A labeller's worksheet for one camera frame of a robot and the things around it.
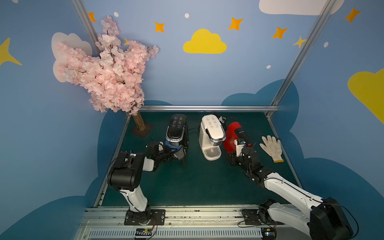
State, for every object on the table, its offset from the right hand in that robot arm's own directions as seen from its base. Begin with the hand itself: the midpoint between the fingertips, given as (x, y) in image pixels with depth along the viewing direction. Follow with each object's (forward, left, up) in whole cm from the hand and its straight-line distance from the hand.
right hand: (232, 150), depth 86 cm
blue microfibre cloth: (+4, +34, -7) cm, 35 cm away
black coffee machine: (+4, +32, +11) cm, 34 cm away
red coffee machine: (+11, -1, -9) cm, 14 cm away
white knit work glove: (+12, -32, -12) cm, 36 cm away
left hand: (+4, +33, -7) cm, 34 cm away
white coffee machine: (+3, +13, +11) cm, 17 cm away
